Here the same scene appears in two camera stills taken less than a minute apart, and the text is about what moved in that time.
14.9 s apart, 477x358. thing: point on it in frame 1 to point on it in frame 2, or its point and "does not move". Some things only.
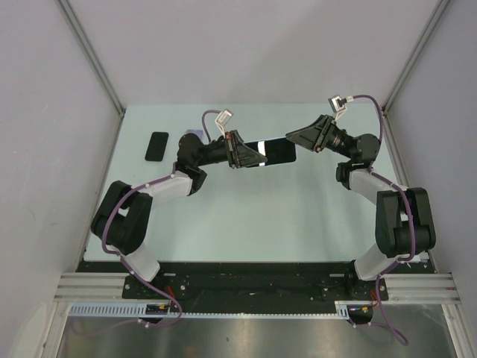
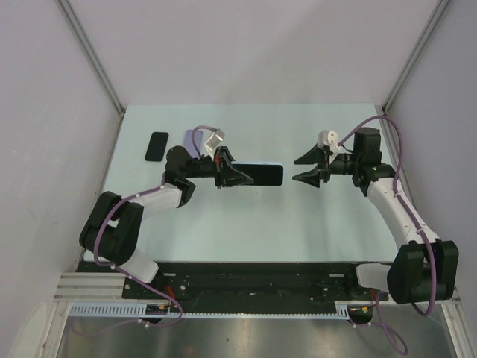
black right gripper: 316,136 to 317,155
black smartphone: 156,147 does not move
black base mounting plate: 250,281 does not move
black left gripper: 239,154 to 224,174
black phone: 276,151 to 262,174
